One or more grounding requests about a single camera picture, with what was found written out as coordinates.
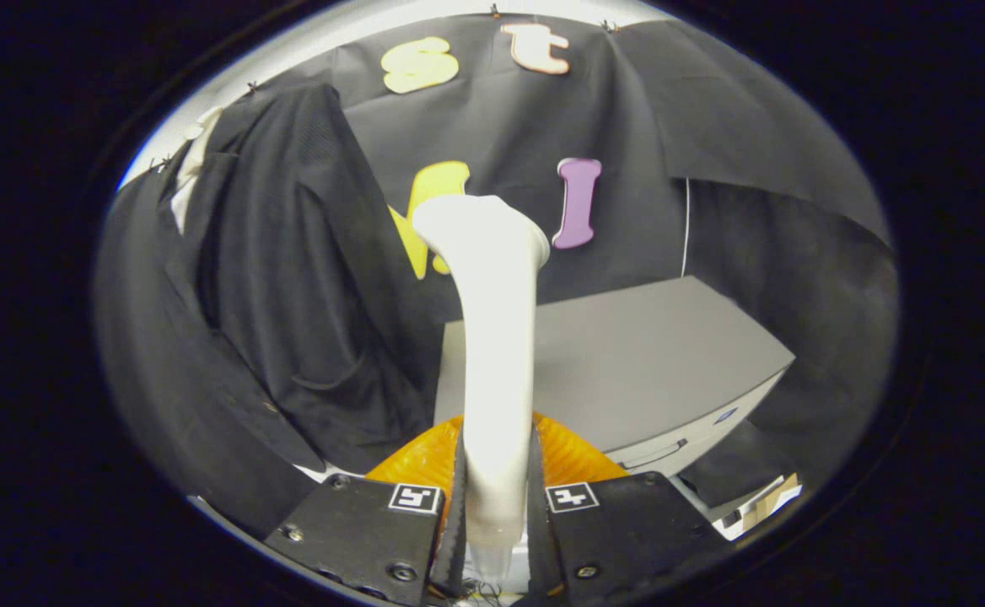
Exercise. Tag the black backdrop cloth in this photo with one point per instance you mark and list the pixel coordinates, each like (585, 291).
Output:
(712, 110)

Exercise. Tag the grey cabinet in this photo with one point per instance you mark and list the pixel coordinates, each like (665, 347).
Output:
(627, 362)

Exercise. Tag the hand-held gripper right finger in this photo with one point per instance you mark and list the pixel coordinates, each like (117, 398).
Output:
(543, 548)

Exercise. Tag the white paper slip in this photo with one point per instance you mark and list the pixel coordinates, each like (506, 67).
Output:
(741, 516)

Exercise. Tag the white garment steamer nozzle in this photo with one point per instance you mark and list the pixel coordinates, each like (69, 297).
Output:
(497, 337)

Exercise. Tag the black suit jacket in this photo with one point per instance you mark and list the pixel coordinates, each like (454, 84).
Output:
(290, 278)

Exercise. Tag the cardboard piece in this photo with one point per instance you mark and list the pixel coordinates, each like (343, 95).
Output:
(775, 499)

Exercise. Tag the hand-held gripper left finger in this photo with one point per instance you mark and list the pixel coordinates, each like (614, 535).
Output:
(452, 548)

